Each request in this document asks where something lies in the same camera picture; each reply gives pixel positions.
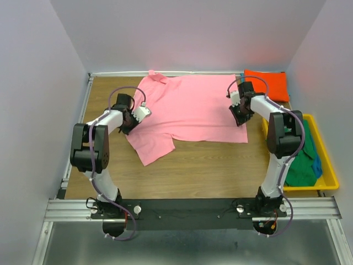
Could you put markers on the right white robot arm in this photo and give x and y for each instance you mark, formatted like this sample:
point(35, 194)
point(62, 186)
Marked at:
point(261, 205)

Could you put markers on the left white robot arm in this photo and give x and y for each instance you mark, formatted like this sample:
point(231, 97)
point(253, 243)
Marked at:
point(90, 152)

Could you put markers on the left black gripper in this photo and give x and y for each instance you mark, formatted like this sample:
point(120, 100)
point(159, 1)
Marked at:
point(127, 131)

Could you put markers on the green t shirt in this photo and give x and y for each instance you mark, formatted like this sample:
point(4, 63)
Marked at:
point(301, 173)

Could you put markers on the blue t shirt in bin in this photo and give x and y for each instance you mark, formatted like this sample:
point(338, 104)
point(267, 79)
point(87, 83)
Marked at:
point(317, 166)

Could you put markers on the yellow plastic bin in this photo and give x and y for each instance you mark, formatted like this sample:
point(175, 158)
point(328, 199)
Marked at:
point(328, 163)

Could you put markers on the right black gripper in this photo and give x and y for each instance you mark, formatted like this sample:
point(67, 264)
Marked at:
point(239, 121)

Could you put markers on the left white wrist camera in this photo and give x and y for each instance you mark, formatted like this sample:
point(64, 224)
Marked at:
point(141, 112)

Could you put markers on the pink t shirt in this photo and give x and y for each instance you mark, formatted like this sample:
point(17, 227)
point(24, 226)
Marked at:
point(185, 108)

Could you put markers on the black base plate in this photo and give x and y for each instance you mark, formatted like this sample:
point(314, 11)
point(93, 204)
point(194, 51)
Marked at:
point(178, 214)

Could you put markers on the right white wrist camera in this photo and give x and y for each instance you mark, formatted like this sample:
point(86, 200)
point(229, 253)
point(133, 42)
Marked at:
point(235, 98)

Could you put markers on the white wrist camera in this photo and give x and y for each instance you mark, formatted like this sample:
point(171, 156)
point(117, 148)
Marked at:
point(141, 112)
point(235, 98)

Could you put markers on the folded orange t shirt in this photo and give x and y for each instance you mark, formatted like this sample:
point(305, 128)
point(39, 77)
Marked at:
point(276, 81)

